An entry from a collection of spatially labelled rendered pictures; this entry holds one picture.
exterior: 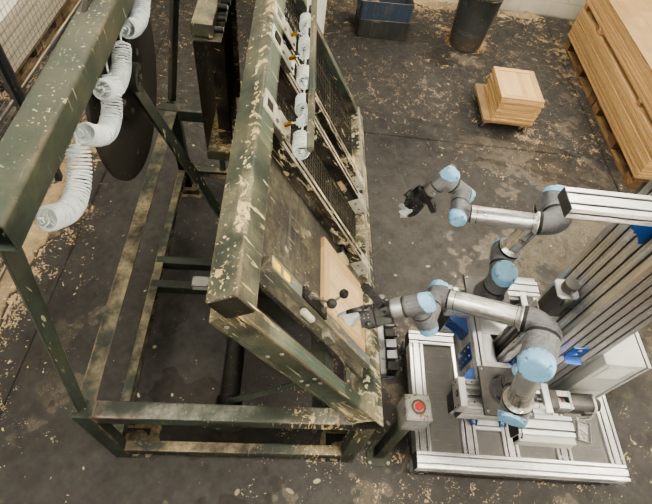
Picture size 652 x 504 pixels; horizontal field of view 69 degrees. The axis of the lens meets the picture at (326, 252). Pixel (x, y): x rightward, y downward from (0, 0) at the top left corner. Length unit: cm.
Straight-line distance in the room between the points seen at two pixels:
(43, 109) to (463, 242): 332
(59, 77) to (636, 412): 378
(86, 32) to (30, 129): 42
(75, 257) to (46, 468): 144
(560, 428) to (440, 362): 99
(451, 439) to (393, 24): 457
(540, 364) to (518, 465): 154
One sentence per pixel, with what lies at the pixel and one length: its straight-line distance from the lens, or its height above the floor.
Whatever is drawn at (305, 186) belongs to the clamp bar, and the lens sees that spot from 201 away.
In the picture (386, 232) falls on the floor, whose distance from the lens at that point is 393.
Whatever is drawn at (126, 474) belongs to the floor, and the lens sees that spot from 317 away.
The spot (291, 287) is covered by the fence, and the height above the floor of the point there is 160.
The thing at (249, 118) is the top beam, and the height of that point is 195.
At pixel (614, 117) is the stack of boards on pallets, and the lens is 576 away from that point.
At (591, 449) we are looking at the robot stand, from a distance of 346.
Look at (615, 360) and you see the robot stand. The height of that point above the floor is 123.
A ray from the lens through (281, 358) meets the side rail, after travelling 158.
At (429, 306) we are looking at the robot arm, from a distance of 169.
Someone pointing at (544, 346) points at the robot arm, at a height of 167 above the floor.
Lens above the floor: 302
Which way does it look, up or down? 54 degrees down
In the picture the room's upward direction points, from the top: 11 degrees clockwise
